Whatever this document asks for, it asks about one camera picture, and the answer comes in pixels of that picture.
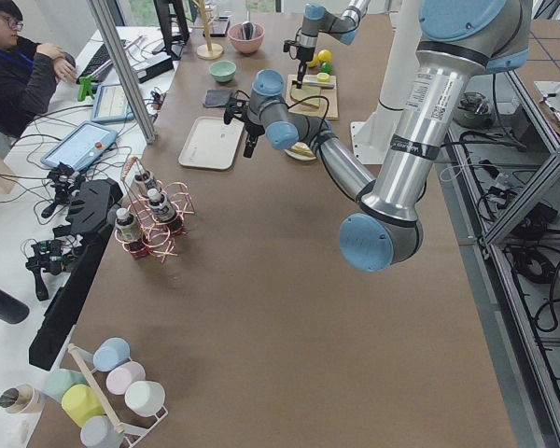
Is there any yellow cup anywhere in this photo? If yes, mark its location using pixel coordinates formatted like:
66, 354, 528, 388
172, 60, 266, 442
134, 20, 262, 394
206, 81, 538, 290
61, 384, 105, 427

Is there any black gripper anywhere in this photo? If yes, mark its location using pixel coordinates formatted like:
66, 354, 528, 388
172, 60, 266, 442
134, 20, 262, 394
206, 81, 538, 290
283, 38, 309, 89
223, 91, 263, 158

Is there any green lime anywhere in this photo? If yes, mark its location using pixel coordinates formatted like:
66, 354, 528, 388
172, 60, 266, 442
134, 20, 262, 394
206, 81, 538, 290
320, 62, 333, 75

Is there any pink bowl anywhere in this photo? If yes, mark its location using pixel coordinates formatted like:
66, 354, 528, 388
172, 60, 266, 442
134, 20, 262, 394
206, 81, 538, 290
228, 23, 265, 54

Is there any white cup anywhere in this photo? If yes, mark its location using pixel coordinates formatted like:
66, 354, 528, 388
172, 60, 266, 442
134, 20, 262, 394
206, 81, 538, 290
124, 380, 165, 417

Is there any tea bottle lower right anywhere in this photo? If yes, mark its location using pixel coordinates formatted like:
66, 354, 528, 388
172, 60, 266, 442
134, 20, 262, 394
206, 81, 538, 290
115, 207, 141, 244

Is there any blue cup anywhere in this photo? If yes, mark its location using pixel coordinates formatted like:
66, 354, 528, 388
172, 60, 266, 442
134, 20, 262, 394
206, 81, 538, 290
92, 337, 131, 372

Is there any seated person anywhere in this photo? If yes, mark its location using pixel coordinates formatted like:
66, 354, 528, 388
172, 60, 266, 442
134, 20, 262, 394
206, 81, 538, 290
0, 1, 77, 137

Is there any black water bottle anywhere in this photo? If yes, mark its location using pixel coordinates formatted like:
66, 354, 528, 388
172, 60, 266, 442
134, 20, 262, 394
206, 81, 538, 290
0, 289, 29, 324

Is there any white round plate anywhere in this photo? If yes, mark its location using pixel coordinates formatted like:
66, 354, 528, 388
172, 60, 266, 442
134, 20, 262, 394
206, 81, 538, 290
284, 142, 316, 161

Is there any bread slice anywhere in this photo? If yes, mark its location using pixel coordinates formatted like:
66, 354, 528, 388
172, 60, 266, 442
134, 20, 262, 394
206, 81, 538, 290
287, 142, 315, 159
289, 85, 321, 107

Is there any cream rabbit tray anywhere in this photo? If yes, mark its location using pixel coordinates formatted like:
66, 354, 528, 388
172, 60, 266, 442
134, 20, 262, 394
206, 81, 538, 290
178, 116, 244, 171

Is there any yellow lemon upper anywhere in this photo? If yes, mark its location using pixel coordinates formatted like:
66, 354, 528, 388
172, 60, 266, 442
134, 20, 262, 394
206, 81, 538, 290
317, 49, 332, 63

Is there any mint green bowl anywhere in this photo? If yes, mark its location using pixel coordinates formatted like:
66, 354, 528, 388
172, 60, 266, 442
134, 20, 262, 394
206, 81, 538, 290
209, 61, 237, 83

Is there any white cup rack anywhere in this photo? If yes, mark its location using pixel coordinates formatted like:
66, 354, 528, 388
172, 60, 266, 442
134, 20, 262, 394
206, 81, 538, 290
66, 343, 168, 447

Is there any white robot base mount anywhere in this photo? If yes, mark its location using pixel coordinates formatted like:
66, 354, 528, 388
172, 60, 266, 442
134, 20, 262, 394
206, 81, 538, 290
351, 0, 422, 164

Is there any pink cup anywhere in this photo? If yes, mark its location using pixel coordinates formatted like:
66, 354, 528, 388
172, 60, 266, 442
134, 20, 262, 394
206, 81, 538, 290
105, 360, 146, 395

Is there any tea bottle upper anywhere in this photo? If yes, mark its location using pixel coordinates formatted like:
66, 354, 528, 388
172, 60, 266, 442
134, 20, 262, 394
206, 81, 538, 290
133, 171, 157, 197

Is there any tea bottle lower left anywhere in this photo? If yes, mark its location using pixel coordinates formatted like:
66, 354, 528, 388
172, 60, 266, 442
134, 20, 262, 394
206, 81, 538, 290
147, 188, 177, 223

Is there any tea bottle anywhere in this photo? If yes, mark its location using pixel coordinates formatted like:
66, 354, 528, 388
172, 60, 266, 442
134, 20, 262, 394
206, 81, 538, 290
115, 207, 141, 244
147, 188, 177, 223
133, 171, 157, 197

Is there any grey folded cloth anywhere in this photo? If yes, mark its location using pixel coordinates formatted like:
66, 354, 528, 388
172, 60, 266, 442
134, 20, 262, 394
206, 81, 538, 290
203, 89, 232, 108

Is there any blue teach pendant far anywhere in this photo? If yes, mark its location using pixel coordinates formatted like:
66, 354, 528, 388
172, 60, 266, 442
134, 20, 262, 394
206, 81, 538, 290
91, 83, 134, 124

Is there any copper wire bottle rack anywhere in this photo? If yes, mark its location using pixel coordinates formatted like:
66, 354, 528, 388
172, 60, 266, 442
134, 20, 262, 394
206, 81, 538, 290
115, 156, 195, 262

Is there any steel scoop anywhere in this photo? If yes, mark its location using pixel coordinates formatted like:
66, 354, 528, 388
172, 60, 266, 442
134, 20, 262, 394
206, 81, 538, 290
241, 21, 257, 40

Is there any grey cup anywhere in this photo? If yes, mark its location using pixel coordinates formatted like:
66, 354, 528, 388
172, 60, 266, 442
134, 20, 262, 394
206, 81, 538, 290
80, 415, 123, 448

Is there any steel muddler black tip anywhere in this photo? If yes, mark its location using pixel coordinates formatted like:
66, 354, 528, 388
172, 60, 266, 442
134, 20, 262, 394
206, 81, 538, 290
303, 77, 334, 83

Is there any aluminium frame post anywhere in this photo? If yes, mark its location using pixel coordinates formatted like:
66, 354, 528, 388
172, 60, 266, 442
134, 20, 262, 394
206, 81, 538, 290
87, 0, 157, 144

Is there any wooden mug tree stand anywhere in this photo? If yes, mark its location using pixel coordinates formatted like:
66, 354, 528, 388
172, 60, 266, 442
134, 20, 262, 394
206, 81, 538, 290
189, 0, 224, 61

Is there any blue teach pendant near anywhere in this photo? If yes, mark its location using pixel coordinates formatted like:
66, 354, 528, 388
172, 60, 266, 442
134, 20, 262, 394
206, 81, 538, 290
40, 121, 119, 171

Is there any blue teach pendant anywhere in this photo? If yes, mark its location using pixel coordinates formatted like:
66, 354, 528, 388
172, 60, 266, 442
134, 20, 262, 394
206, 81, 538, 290
91, 83, 134, 124
40, 121, 119, 171

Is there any yellow lemon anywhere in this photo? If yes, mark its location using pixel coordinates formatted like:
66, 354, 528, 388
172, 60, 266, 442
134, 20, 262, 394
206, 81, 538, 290
306, 55, 319, 68
317, 49, 332, 63

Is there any half lemon slice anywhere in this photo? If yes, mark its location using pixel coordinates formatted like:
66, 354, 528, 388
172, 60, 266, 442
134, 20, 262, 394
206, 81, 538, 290
315, 72, 330, 83

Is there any yellow lemon lower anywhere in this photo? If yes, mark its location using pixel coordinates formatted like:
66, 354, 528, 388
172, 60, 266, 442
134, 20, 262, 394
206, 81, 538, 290
306, 55, 319, 68

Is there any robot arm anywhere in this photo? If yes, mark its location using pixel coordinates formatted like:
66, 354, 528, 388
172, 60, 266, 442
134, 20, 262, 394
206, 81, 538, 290
224, 1, 532, 272
283, 0, 370, 89

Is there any green cup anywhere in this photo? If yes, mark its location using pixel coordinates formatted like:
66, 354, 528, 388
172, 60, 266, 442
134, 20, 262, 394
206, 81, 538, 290
43, 368, 87, 403

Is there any bamboo cutting board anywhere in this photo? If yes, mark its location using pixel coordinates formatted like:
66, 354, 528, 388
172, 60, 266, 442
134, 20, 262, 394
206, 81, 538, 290
285, 74, 339, 120

